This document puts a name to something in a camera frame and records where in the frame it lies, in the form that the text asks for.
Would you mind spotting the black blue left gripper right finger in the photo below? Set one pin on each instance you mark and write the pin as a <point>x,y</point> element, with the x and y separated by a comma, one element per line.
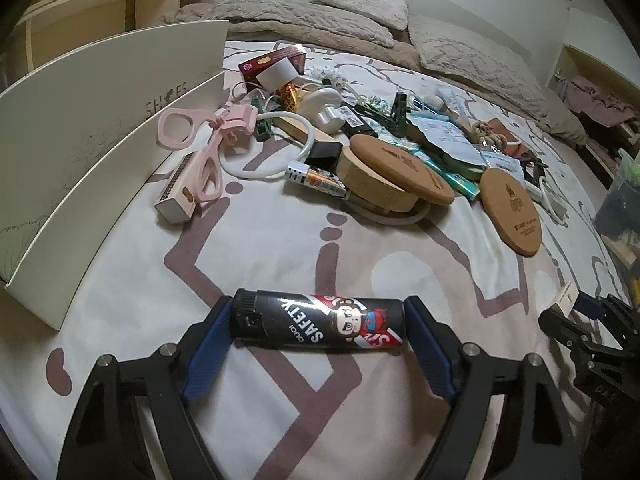
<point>533,440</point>

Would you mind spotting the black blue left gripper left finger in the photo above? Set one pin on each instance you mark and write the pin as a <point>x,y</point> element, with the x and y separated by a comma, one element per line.
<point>104,439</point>

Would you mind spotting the black safety lighter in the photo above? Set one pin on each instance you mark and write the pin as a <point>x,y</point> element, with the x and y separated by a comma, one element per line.
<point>317,322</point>

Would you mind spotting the round cork coaster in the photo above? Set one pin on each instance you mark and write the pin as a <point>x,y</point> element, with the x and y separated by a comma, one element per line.
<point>511,210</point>

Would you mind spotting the paper receipt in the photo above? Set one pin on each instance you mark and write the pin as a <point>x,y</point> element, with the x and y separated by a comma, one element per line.
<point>448,138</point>

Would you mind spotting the green plastic clip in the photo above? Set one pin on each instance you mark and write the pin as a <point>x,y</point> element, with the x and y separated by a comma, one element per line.
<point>391,116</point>

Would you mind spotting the white cardboard shoe box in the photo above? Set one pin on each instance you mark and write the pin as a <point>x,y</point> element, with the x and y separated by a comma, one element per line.
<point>78,141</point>

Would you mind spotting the pink eyelash curler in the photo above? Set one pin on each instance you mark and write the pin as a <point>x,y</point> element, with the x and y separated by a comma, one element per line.
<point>228,124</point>

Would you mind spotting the orange battery pack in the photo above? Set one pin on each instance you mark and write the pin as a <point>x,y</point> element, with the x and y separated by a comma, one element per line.
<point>317,179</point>

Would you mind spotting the white power adapter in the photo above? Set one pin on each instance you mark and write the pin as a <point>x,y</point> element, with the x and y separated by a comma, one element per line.
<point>321,107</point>

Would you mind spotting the red snack box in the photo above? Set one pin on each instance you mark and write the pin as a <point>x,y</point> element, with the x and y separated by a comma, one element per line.
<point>275,68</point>

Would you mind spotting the wooden shelf unit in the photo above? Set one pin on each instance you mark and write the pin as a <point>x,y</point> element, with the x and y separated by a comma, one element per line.
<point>50,28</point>

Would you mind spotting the beige fluffy blanket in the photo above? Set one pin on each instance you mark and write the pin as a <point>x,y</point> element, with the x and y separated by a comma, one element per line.
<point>304,22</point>

